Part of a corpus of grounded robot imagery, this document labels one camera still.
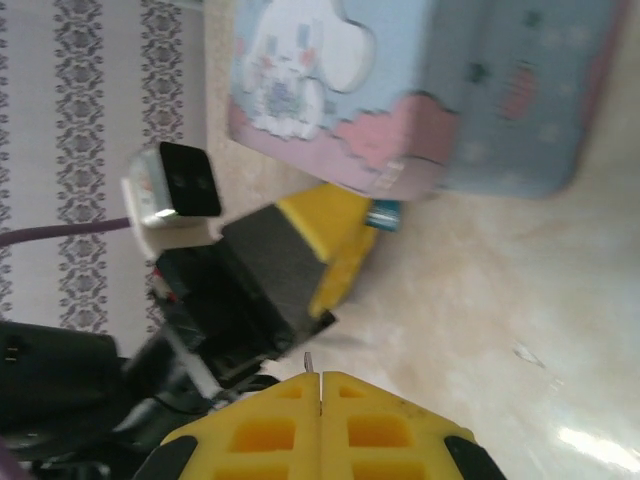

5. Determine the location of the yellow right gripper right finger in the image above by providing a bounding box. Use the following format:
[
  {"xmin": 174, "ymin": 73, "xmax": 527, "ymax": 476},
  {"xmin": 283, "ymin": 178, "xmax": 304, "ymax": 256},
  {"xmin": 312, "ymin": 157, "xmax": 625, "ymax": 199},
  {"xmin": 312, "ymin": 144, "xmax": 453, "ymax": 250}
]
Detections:
[{"xmin": 321, "ymin": 370, "xmax": 507, "ymax": 480}]

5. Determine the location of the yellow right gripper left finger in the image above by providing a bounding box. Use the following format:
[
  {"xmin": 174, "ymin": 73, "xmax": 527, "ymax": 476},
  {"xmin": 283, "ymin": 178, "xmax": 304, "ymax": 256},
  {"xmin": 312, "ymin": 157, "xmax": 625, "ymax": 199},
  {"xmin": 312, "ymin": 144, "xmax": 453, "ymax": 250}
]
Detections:
[{"xmin": 132, "ymin": 371, "xmax": 322, "ymax": 480}]

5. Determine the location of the teal padlock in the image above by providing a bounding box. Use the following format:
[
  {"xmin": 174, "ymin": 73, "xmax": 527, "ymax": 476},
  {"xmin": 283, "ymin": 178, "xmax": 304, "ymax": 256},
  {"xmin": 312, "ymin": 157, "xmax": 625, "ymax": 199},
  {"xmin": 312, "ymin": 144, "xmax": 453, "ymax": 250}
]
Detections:
[{"xmin": 366, "ymin": 198, "xmax": 404, "ymax": 235}]

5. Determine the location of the blue cartoon tin box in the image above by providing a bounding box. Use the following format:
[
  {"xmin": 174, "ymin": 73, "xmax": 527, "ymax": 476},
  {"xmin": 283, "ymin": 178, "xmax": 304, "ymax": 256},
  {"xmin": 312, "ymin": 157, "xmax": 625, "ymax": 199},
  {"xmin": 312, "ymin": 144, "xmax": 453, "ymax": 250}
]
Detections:
[{"xmin": 224, "ymin": 0, "xmax": 630, "ymax": 205}]

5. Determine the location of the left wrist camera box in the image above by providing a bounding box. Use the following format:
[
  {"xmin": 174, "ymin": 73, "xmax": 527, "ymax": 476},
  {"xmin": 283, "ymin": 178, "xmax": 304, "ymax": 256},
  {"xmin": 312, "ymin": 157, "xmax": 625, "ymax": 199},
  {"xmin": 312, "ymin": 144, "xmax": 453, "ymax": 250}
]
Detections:
[{"xmin": 121, "ymin": 141, "xmax": 224, "ymax": 260}]

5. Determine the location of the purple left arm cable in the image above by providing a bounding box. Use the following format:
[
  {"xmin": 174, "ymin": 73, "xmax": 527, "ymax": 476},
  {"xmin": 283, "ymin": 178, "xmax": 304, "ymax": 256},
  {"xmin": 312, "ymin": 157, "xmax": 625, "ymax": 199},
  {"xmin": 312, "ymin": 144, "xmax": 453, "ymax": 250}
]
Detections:
[{"xmin": 0, "ymin": 217, "xmax": 133, "ymax": 247}]

